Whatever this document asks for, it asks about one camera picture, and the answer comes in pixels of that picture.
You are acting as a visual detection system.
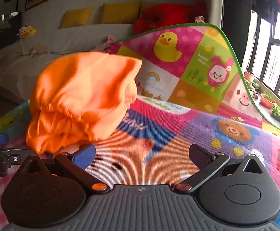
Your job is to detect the orange garment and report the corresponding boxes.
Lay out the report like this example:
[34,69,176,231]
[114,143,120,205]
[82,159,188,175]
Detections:
[26,52,142,154]

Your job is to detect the white sofa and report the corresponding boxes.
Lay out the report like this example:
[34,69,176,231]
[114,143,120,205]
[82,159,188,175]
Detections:
[0,24,133,101]

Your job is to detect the colourful cartoon play mat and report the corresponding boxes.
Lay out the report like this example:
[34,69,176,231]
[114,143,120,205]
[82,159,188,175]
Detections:
[0,23,280,230]

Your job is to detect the red plant pot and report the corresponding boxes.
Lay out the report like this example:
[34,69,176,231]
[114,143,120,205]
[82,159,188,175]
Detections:
[260,93,276,109]

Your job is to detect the green potted plant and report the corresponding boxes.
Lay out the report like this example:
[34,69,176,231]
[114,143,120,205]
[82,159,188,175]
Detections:
[271,104,280,122]

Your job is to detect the small beige plush toy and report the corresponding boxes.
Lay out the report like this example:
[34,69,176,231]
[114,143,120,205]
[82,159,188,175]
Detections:
[29,45,49,57]

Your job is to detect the plush toy bouquet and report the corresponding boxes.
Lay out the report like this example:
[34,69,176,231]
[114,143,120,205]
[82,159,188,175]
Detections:
[17,26,37,41]

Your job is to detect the black glass cabinet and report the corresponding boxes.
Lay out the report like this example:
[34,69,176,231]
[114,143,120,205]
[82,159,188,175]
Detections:
[0,0,22,49]

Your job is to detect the pink baby garment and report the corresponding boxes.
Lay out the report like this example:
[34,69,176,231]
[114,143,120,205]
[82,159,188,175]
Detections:
[92,35,116,52]

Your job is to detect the yellow cushion left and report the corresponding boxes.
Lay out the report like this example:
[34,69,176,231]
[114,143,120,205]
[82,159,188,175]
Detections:
[60,7,94,29]

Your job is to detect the yellow cushion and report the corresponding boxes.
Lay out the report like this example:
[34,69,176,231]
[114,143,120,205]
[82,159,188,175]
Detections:
[60,7,94,29]
[100,1,141,24]

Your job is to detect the red cushion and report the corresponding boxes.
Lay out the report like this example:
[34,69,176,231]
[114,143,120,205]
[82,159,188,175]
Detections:
[133,0,207,35]

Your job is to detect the yellow cushion right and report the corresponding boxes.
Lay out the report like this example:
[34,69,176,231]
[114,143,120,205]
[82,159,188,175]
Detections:
[100,1,141,24]

